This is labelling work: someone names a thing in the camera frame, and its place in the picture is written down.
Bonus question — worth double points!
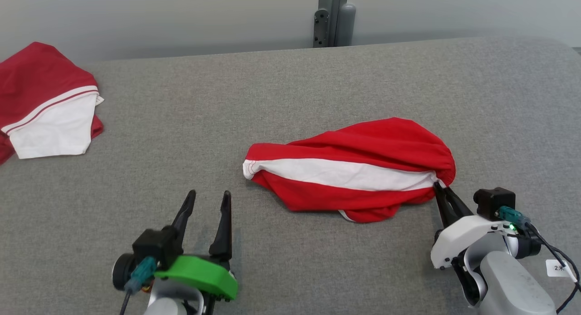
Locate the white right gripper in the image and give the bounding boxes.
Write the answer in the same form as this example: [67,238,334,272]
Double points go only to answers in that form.
[430,182,518,270]

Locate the red shorts with white stripes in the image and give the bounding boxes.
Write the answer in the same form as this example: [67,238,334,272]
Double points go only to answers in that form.
[243,117,456,223]

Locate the red basketball jersey number 23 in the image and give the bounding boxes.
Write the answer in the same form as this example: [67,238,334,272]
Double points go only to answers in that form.
[0,42,104,165]

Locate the right black cable teal plug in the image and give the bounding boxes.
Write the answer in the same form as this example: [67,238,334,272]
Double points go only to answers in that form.
[496,206,581,313]

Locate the dark grey post bracket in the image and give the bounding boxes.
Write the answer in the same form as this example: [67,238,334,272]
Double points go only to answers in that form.
[313,9,330,48]

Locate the black cable teal plug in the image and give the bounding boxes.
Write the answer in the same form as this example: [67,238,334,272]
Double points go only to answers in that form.
[496,206,581,313]
[119,257,157,315]

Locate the left black cable teal plug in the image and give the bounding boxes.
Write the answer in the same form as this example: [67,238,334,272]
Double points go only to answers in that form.
[119,257,157,315]

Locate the grey cylindrical post foot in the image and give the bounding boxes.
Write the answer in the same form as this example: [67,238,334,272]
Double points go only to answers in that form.
[337,3,356,46]

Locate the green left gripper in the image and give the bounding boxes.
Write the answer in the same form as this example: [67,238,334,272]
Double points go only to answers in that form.
[112,190,239,302]

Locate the white cable label tag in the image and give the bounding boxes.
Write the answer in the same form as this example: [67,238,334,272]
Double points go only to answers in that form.
[546,259,577,277]

